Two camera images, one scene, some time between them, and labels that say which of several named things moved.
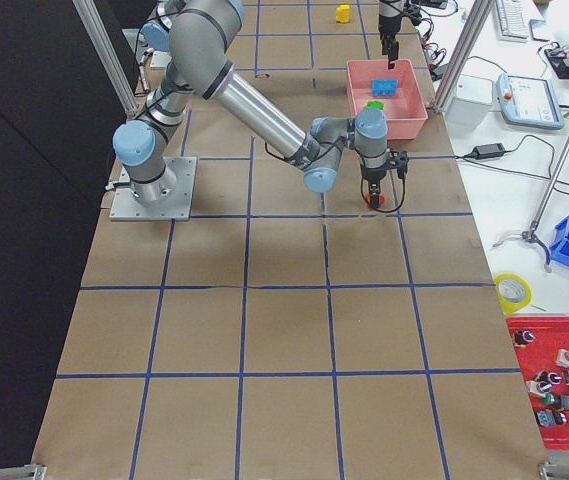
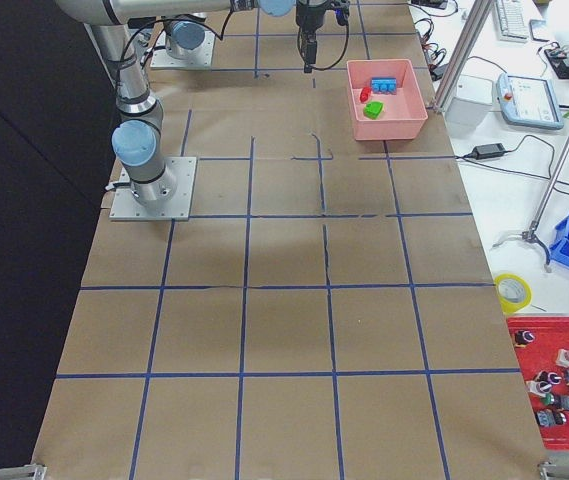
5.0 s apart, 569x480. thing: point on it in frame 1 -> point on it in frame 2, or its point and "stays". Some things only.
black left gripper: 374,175 -> 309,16
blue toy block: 384,87 stays
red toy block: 368,198 -> 365,91
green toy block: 374,103 stays
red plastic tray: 566,355 stays
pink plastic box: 406,111 stays
